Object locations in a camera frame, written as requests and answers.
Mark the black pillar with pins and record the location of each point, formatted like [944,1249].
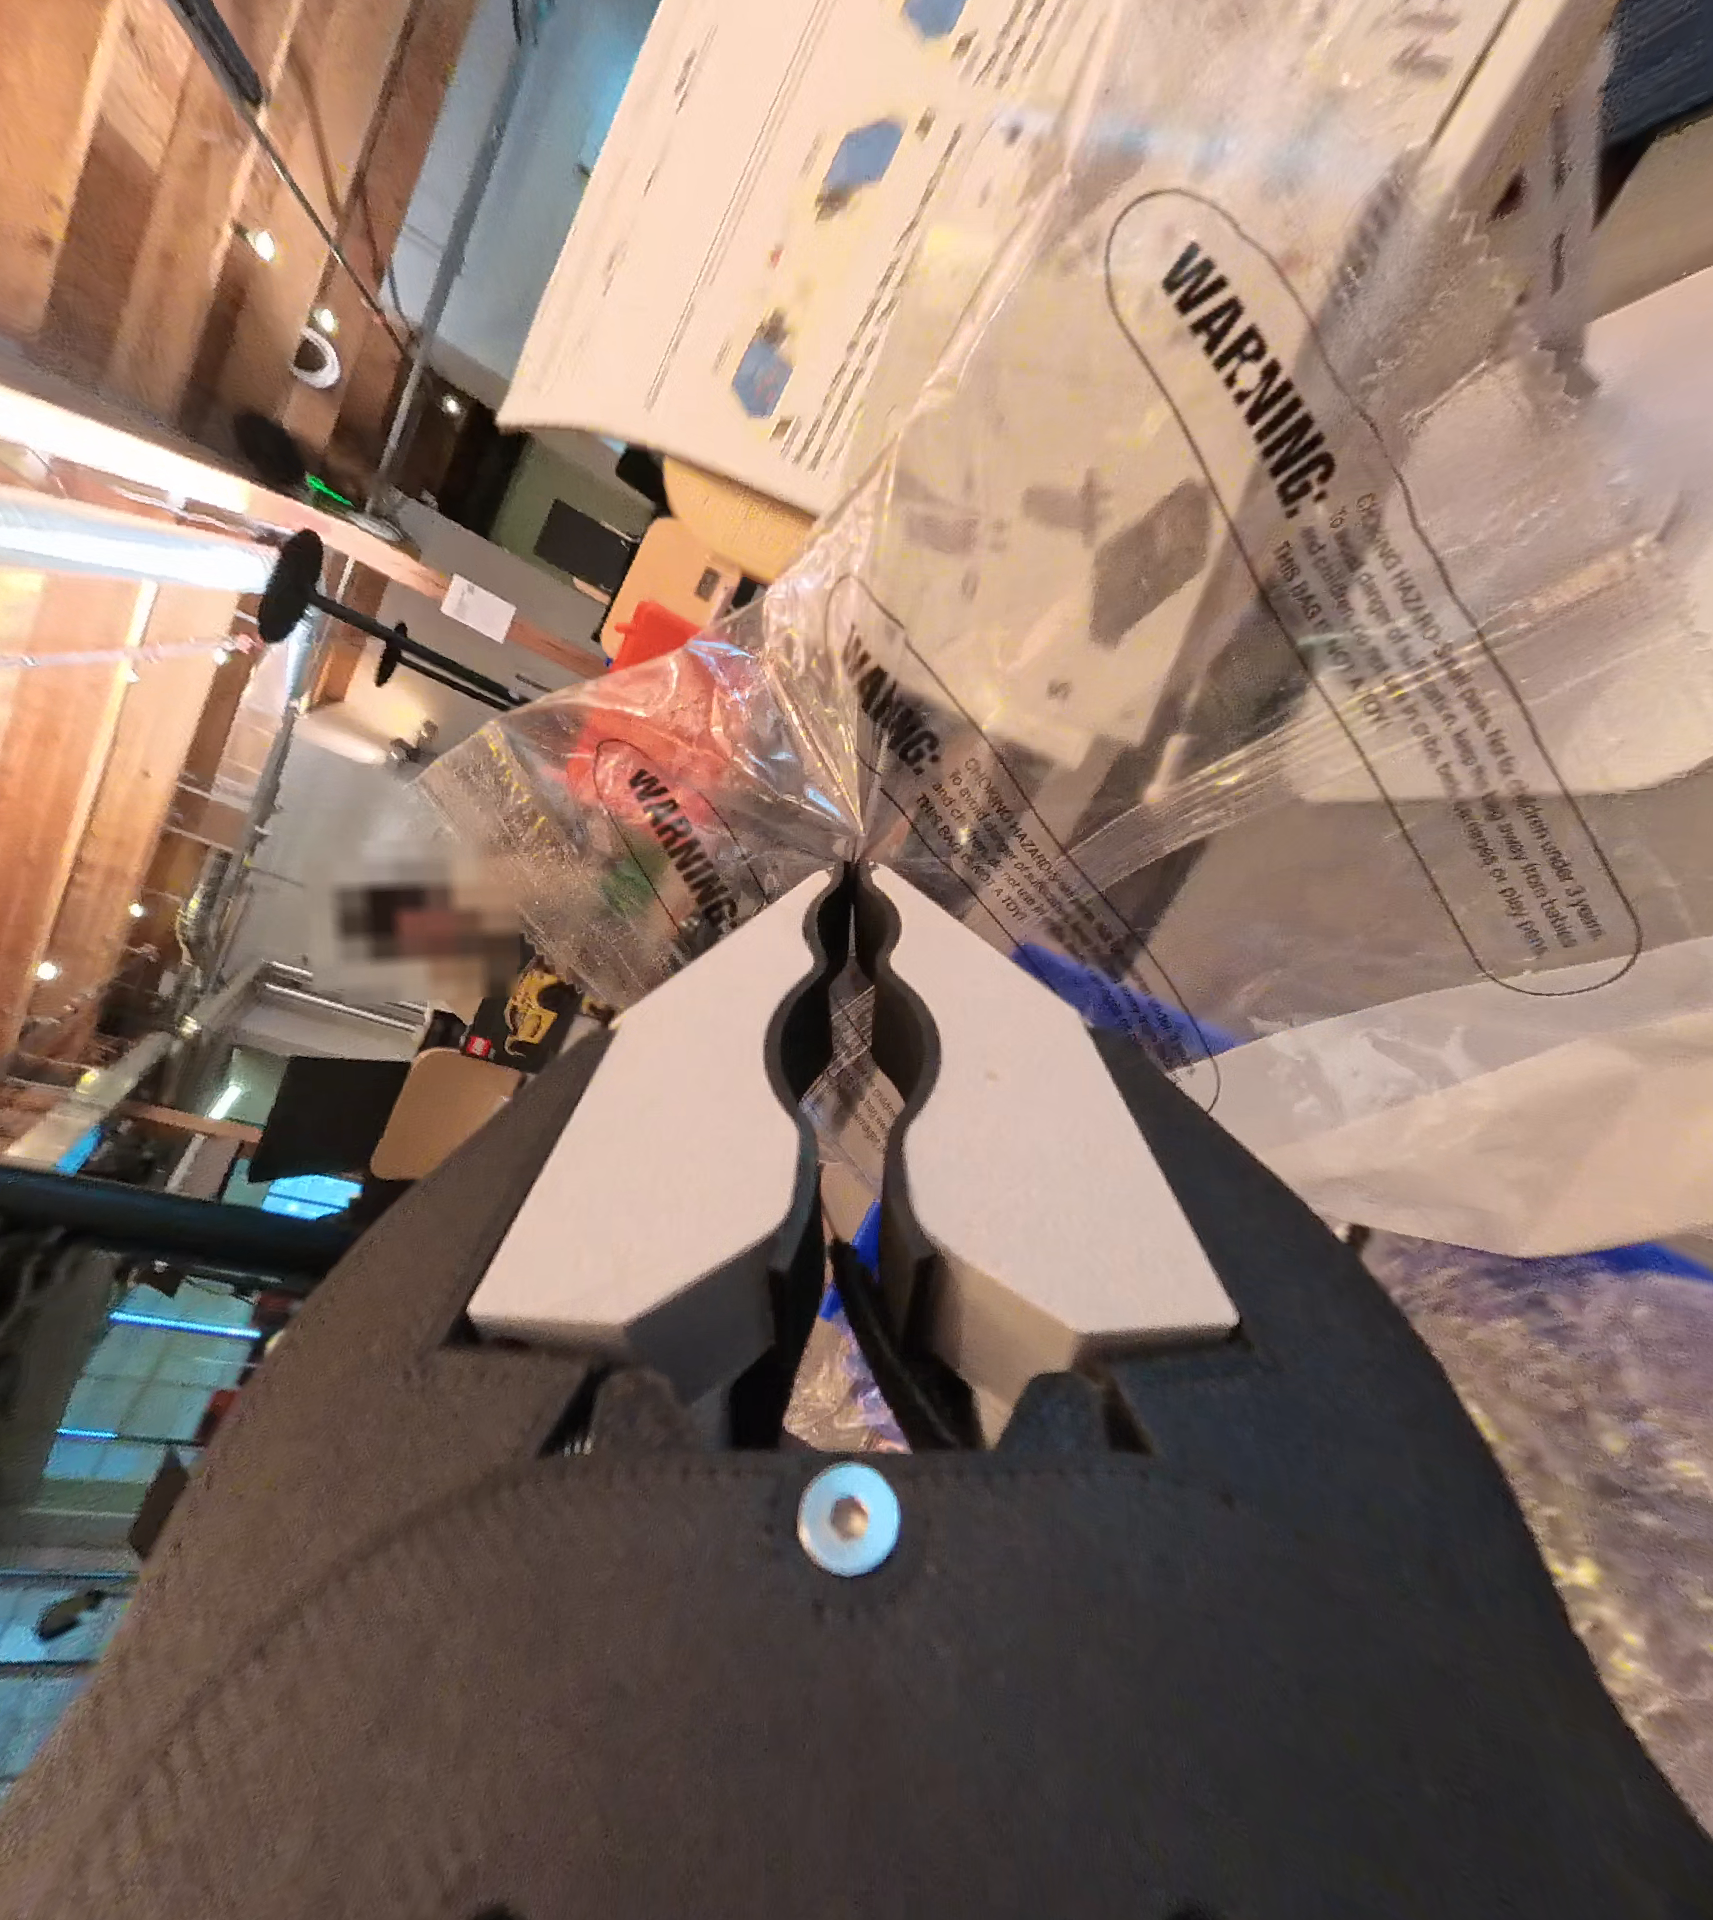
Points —
[76,1200]

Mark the red storage bin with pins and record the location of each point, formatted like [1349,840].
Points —
[662,631]

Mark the instruction manual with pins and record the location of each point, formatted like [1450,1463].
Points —
[767,240]

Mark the silver air duct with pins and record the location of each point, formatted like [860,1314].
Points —
[46,526]

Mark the wooden book stand, white base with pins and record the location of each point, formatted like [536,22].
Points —
[1667,541]

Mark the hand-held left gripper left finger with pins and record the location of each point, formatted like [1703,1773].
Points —
[646,1200]

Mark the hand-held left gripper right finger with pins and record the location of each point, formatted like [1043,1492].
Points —
[1068,1200]

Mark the clear plastic bag of parts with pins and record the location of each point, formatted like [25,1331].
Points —
[1307,600]

